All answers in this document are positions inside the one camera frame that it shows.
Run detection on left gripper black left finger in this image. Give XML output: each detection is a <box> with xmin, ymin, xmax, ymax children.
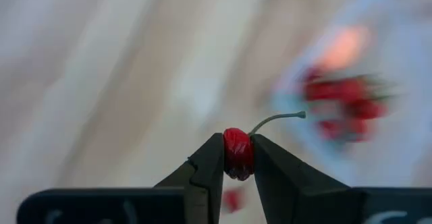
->
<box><xmin>153</xmin><ymin>132</ymin><xmax>225</xmax><ymax>224</ymax></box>

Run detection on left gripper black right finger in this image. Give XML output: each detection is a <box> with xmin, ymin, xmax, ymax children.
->
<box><xmin>251</xmin><ymin>134</ymin><xmax>366</xmax><ymax>224</ymax></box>

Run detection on red cherry with stem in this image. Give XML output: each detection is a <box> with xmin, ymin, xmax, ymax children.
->
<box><xmin>221</xmin><ymin>186</ymin><xmax>246</xmax><ymax>215</ymax></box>
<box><xmin>222</xmin><ymin>111</ymin><xmax>307</xmax><ymax>181</ymax></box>

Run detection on red plastic strawberry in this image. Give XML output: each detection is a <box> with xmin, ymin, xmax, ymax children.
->
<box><xmin>317</xmin><ymin>117</ymin><xmax>371</xmax><ymax>143</ymax></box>
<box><xmin>302</xmin><ymin>67</ymin><xmax>355</xmax><ymax>103</ymax></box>

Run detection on red strawberry with leafy stem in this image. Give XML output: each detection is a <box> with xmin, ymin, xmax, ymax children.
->
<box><xmin>347</xmin><ymin>75</ymin><xmax>394</xmax><ymax>120</ymax></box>

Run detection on orange plastic peach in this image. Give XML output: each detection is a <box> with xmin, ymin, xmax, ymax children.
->
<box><xmin>319</xmin><ymin>24</ymin><xmax>371</xmax><ymax>72</ymax></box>

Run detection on clear plastic tupperware container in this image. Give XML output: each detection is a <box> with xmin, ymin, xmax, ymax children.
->
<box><xmin>269</xmin><ymin>0</ymin><xmax>432</xmax><ymax>184</ymax></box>

